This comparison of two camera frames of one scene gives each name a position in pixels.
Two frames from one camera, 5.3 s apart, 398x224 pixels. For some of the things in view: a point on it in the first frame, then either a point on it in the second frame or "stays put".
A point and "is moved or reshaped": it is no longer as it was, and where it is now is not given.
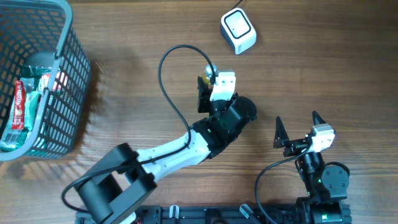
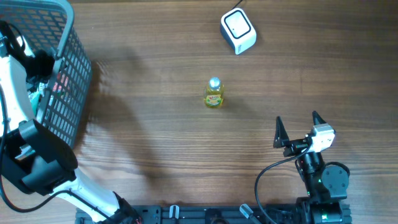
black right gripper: (282, 140) stays put
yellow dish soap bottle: (208, 73) is moved or reshaped
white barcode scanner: (237, 29) stays put
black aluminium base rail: (211, 214) stays put
